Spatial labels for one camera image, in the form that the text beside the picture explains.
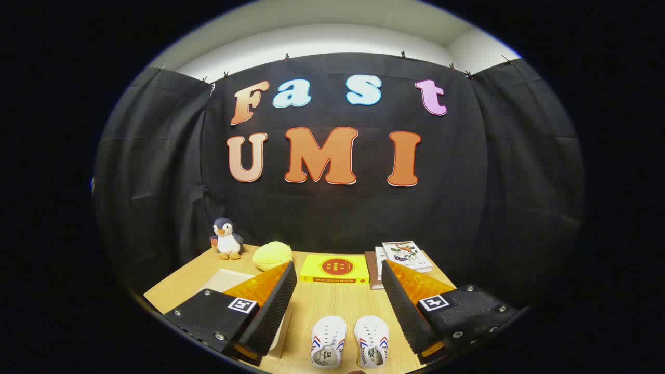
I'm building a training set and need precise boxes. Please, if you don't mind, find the white book with illustrated cover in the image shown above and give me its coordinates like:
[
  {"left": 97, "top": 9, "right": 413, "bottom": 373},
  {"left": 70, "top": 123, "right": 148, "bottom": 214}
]
[{"left": 382, "top": 241, "right": 433, "bottom": 273}]

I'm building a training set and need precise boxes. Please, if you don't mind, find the white canvas shoe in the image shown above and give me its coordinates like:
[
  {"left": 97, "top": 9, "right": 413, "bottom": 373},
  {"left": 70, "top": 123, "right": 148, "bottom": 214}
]
[
  {"left": 310, "top": 316, "right": 348, "bottom": 369},
  {"left": 354, "top": 315, "right": 390, "bottom": 369}
]

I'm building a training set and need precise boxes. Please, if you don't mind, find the yellow round plush bun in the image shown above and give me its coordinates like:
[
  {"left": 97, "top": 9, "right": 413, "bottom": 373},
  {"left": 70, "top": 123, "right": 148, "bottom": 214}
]
[{"left": 252, "top": 241, "right": 294, "bottom": 272}]

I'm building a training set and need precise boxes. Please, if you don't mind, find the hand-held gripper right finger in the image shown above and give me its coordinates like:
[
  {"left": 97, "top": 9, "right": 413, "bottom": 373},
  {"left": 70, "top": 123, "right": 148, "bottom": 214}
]
[{"left": 381, "top": 259, "right": 531, "bottom": 364}]

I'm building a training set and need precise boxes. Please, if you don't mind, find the row of small cloth clips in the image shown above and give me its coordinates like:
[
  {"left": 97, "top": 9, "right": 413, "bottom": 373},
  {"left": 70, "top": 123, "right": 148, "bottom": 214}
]
[{"left": 158, "top": 51, "right": 515, "bottom": 84}]

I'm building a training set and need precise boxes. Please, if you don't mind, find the yellow book with red circle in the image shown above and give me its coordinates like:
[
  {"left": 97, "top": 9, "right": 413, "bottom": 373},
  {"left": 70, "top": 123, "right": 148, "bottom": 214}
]
[{"left": 299, "top": 254, "right": 370, "bottom": 284}]

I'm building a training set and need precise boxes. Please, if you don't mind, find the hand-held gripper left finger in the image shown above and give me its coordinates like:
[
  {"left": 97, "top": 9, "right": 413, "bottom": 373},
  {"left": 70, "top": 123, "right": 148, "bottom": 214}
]
[{"left": 162, "top": 261, "right": 298, "bottom": 367}]

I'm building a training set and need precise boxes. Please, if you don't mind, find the beige fabric storage box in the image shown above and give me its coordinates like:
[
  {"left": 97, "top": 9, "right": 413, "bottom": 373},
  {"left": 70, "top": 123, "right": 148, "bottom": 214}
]
[{"left": 196, "top": 268, "right": 287, "bottom": 360}]

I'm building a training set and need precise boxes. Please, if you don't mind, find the penguin plush toy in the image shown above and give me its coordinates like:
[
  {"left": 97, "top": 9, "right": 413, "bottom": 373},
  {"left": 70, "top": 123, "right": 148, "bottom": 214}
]
[{"left": 209, "top": 217, "right": 244, "bottom": 260}]

